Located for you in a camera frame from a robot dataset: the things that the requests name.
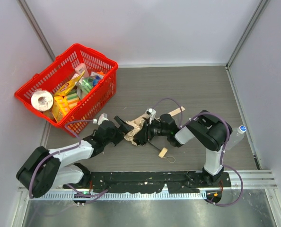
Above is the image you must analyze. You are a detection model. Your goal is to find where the pink white small package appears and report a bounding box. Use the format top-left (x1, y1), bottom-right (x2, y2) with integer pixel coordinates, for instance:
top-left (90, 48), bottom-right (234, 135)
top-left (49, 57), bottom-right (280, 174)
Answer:
top-left (75, 63), bottom-right (87, 75)

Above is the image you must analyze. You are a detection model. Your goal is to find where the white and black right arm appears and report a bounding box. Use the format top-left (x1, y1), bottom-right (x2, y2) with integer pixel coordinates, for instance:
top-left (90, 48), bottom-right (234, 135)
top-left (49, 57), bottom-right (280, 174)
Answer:
top-left (133, 110), bottom-right (233, 186)

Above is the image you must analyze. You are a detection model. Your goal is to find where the green white wrapped package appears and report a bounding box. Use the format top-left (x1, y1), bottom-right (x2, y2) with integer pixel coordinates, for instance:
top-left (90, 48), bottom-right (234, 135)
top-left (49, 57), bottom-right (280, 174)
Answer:
top-left (77, 77), bottom-right (93, 95)

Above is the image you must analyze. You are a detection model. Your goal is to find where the white toilet paper roll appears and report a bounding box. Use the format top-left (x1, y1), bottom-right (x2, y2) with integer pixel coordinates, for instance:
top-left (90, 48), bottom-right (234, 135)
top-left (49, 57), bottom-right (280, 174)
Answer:
top-left (31, 90), bottom-right (54, 112)

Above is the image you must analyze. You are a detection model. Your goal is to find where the white slotted cable duct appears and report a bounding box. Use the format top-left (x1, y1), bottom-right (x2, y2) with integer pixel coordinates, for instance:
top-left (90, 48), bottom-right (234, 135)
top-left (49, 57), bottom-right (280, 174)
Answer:
top-left (34, 190), bottom-right (206, 201)

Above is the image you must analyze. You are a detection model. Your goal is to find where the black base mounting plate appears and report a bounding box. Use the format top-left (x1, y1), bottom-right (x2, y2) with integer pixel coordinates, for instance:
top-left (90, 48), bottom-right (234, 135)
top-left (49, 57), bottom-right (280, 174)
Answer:
top-left (71, 171), bottom-right (231, 194)

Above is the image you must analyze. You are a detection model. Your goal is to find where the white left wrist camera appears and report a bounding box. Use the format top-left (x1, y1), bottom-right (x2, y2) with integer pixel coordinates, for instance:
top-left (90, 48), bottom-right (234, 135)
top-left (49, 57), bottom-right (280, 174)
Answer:
top-left (92, 113), bottom-right (108, 125)

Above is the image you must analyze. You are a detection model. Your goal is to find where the orange plastic package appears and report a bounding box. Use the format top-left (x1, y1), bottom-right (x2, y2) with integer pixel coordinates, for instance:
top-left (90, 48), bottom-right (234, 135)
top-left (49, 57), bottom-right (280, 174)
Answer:
top-left (52, 96), bottom-right (70, 123)

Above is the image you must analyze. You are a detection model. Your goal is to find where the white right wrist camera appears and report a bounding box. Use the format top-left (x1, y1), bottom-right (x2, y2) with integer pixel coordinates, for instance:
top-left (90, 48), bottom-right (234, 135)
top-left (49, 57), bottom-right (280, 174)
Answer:
top-left (146, 107), bottom-right (156, 124)

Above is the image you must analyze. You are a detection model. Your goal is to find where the red plastic shopping basket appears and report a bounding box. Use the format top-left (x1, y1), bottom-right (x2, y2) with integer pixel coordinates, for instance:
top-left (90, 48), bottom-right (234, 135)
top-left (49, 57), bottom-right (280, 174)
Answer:
top-left (14, 43), bottom-right (119, 138)

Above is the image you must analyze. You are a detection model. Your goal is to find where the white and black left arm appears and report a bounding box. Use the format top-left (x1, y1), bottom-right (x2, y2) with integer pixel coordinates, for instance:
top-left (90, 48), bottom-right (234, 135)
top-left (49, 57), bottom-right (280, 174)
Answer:
top-left (16, 113), bottom-right (134, 199)

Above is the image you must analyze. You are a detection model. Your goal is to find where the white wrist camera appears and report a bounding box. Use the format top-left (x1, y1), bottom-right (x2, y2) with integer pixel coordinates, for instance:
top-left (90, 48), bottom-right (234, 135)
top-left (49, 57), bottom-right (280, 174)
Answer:
top-left (146, 107), bottom-right (156, 124)
top-left (92, 113), bottom-right (108, 125)

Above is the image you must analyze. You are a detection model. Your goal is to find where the yellow green sponge pack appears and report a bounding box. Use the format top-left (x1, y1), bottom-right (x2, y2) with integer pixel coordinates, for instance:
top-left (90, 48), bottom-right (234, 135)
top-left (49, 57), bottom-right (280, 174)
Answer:
top-left (64, 91), bottom-right (80, 109)

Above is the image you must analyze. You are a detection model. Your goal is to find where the clear plastic water bottle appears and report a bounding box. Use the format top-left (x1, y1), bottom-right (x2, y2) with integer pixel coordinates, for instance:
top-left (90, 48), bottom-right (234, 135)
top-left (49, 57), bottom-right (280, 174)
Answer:
top-left (225, 125), bottom-right (247, 151)

